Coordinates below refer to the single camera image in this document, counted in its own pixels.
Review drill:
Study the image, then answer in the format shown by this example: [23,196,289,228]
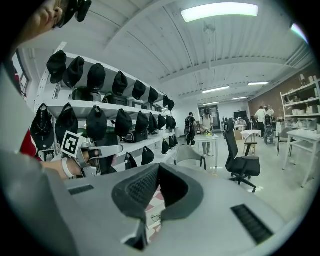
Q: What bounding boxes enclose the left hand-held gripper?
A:
[60,129,125,179]

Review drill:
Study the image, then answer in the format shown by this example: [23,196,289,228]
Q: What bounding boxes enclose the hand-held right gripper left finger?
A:
[47,162,161,256]

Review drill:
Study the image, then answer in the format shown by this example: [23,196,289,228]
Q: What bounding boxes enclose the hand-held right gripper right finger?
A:
[149,162,296,256]

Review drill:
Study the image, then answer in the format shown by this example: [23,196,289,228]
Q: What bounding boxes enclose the person's left forearm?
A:
[41,159,66,180]

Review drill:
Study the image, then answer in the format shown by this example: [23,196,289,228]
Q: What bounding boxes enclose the person's left hand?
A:
[64,149,100,179]

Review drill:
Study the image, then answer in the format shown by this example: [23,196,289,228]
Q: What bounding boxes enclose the row of black backpacks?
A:
[72,86,176,144]

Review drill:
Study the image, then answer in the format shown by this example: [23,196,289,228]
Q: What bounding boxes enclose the pink checkered tablecloth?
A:
[145,189,165,245]

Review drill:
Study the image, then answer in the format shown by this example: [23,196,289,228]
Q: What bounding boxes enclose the white metal shelf rack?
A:
[33,41,181,173]

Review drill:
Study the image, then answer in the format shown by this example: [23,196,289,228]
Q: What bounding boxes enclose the black office chair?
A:
[223,120,261,194]

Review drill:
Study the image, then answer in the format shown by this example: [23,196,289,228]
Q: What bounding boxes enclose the row of black caps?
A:
[30,49,180,171]

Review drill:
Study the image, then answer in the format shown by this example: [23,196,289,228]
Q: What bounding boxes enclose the grey armchair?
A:
[173,144,208,172]

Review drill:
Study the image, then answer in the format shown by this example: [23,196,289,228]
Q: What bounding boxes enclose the white square table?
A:
[193,133,220,175]

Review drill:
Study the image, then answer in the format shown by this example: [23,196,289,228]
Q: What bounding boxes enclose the wooden side table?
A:
[239,129,260,155]

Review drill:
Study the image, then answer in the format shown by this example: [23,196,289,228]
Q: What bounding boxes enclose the dark glass door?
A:
[198,104,221,131]

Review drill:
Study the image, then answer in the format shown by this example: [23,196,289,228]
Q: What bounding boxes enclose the grey side chair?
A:
[276,127,294,157]

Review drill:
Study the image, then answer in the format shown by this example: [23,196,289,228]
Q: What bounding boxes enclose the white long desk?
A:
[281,129,320,188]

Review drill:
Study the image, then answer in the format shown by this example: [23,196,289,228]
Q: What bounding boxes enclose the person's head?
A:
[14,0,66,48]

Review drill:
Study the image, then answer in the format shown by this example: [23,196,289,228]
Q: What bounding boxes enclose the white storage shelf unit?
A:
[279,74,320,133]

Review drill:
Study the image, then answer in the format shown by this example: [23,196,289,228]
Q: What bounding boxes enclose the ceiling light strips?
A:
[181,2,310,106]

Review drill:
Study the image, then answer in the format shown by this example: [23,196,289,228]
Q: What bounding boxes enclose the black head-mounted camera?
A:
[53,0,93,29]

